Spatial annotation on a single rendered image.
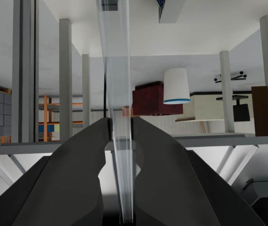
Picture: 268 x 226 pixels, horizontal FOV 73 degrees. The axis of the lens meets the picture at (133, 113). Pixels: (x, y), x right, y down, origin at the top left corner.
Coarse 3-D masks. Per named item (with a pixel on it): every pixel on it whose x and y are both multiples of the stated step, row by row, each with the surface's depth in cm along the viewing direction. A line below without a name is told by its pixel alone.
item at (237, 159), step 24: (24, 144) 22; (48, 144) 17; (192, 144) 17; (216, 144) 17; (240, 144) 17; (264, 144) 17; (0, 168) 17; (24, 168) 17; (216, 168) 19; (240, 168) 19; (264, 168) 19; (0, 192) 20; (240, 192) 23
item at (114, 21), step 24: (96, 0) 8; (120, 0) 8; (120, 24) 8; (120, 48) 9; (120, 72) 10; (120, 96) 11; (120, 120) 12; (120, 144) 14; (120, 168) 16; (120, 192) 19
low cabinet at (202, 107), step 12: (192, 96) 544; (204, 96) 534; (216, 96) 537; (192, 108) 546; (204, 108) 531; (216, 108) 534; (252, 108) 543; (180, 120) 640; (192, 120) 553; (204, 120) 615; (216, 120) 694
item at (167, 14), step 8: (160, 0) 45; (168, 0) 43; (176, 0) 43; (184, 0) 43; (160, 8) 49; (168, 8) 45; (176, 8) 46; (160, 16) 49; (168, 16) 49; (176, 16) 49
